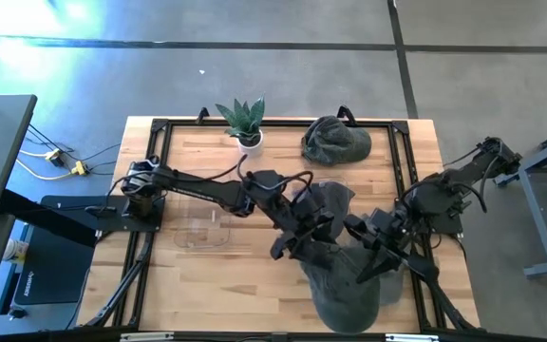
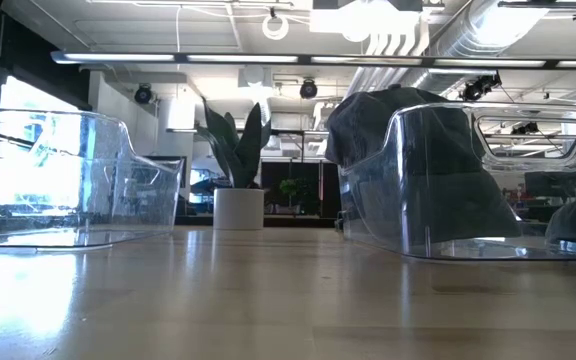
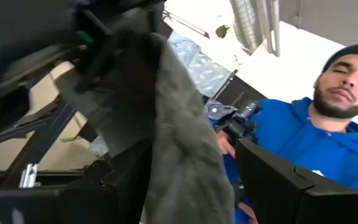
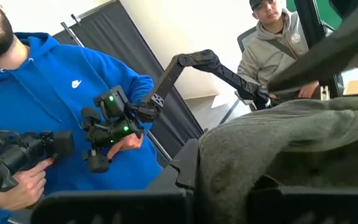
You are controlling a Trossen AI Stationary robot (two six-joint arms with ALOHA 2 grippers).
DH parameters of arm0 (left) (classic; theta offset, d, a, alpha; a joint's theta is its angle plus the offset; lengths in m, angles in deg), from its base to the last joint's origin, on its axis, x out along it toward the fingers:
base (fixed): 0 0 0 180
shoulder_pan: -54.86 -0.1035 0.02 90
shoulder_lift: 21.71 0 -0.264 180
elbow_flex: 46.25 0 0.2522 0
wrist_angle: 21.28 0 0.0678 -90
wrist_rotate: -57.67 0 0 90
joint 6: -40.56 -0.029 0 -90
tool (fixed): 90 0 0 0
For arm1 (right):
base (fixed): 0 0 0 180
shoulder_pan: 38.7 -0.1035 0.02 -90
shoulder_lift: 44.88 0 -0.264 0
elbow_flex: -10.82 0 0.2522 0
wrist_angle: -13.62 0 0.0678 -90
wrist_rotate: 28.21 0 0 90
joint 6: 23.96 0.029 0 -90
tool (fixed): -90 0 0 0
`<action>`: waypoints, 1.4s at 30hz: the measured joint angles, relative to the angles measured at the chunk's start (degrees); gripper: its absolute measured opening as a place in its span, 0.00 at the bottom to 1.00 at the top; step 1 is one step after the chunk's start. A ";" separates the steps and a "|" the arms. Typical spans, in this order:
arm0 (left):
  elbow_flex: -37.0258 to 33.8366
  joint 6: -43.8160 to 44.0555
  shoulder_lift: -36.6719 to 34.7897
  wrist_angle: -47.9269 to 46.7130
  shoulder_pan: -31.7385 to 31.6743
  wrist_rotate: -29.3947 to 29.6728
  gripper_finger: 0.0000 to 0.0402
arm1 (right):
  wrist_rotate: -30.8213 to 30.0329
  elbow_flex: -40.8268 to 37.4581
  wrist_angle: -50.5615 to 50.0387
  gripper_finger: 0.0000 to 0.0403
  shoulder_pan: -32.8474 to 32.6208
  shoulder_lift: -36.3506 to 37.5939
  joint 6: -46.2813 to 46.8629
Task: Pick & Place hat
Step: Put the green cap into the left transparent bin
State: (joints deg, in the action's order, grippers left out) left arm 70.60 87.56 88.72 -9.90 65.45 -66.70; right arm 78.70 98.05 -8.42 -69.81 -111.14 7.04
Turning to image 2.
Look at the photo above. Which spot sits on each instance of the clear plastic bin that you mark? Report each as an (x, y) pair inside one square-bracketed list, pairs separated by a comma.
[(118, 200), (518, 250)]

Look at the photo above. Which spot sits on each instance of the long ceiling light strip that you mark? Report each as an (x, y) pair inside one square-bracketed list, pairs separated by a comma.
[(118, 57)]

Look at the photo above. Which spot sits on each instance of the small green plant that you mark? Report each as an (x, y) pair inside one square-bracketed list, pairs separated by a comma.
[(293, 187)]

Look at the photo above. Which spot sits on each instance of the silver ventilation duct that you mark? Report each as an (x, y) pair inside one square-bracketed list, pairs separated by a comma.
[(468, 35)]

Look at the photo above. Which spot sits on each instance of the dark desk monitor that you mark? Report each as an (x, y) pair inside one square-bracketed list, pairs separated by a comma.
[(553, 184)]

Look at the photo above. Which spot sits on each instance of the round black ceiling fixture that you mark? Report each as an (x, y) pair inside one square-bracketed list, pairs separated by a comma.
[(308, 89), (143, 94)]

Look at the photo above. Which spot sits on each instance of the snake plant in white pot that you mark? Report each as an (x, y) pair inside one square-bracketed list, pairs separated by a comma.
[(238, 210)]

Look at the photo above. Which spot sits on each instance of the black ceiling spotlight cluster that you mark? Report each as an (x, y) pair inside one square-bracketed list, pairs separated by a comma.
[(480, 86)]

